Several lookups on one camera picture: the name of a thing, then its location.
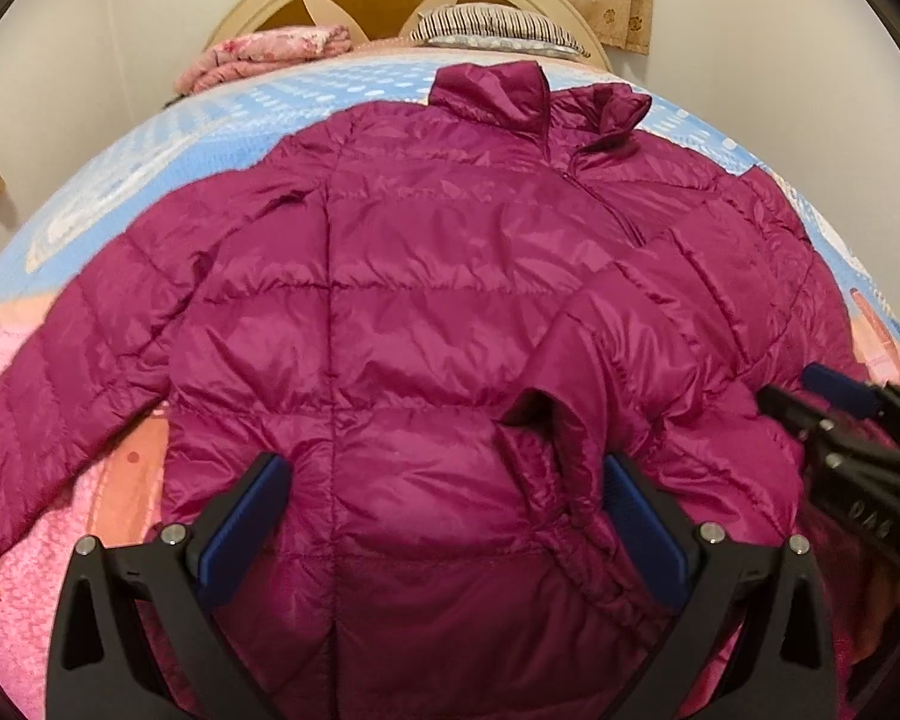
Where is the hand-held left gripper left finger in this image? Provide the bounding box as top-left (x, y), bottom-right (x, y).
top-left (45, 452), bottom-right (295, 720)

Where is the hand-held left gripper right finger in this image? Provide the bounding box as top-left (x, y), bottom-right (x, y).
top-left (602, 452), bottom-right (845, 720)

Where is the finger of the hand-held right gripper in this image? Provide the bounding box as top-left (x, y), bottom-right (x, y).
top-left (756, 384), bottom-right (837, 445)
top-left (802, 362), bottom-right (900, 451)

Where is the magenta puffer jacket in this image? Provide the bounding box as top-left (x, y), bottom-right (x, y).
top-left (0, 64), bottom-right (882, 720)

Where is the blue printed bedsheet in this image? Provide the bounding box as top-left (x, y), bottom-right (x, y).
top-left (0, 41), bottom-right (900, 368)

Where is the grey dotted pillow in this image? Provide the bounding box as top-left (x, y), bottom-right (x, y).
top-left (426, 34), bottom-right (580, 61)

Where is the pink floral folded blanket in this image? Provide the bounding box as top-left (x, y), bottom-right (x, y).
top-left (174, 24), bottom-right (353, 95)

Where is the striped pillow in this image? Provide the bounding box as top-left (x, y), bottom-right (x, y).
top-left (405, 4), bottom-right (590, 57)

